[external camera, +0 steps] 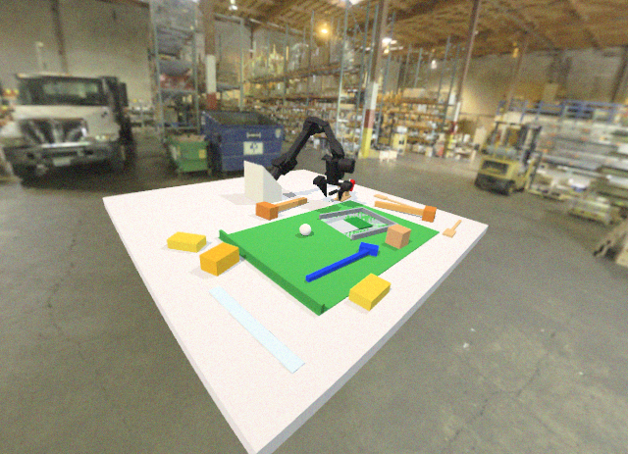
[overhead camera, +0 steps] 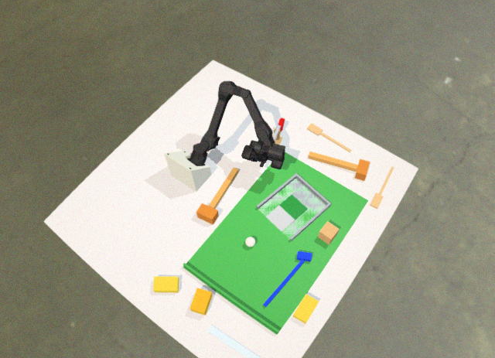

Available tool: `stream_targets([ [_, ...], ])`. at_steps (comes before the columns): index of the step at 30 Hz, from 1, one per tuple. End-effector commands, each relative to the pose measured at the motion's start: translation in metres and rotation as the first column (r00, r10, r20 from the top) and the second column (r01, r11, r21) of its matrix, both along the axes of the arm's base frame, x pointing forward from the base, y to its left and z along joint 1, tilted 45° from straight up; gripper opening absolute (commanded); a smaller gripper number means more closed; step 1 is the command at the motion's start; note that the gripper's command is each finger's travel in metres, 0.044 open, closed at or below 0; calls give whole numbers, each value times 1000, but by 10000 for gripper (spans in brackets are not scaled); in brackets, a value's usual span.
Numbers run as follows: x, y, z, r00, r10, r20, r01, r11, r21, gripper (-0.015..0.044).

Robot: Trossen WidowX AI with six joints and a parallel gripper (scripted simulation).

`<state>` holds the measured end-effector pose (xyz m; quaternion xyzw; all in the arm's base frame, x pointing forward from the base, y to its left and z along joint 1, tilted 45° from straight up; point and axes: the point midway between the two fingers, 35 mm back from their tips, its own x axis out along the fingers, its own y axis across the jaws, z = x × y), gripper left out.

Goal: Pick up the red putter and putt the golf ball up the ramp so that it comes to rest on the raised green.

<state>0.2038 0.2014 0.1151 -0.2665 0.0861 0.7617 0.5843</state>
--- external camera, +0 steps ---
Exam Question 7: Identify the blue golf putter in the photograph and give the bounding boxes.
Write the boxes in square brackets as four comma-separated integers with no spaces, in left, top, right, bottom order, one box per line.
[305,242,379,283]

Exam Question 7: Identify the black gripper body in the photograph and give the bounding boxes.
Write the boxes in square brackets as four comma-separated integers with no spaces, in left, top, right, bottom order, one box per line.
[313,170,353,192]

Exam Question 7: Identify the orange putter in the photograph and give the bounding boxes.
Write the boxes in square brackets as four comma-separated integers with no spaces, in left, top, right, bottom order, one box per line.
[255,197,307,221]
[375,201,437,223]

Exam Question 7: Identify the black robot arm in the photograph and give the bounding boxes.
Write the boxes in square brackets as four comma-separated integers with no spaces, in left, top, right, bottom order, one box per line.
[268,117,356,180]

